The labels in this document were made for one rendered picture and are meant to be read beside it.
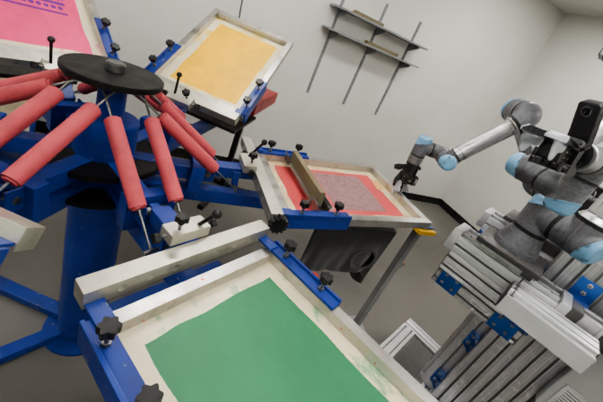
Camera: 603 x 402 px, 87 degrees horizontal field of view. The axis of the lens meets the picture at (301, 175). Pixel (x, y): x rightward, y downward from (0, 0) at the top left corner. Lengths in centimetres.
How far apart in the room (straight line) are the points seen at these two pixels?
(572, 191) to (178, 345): 105
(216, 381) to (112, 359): 22
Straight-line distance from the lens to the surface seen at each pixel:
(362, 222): 146
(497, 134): 168
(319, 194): 137
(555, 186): 110
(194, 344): 88
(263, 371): 89
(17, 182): 105
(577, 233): 133
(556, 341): 136
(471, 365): 186
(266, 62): 218
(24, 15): 209
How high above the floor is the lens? 168
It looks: 24 degrees down
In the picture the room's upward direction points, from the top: 23 degrees clockwise
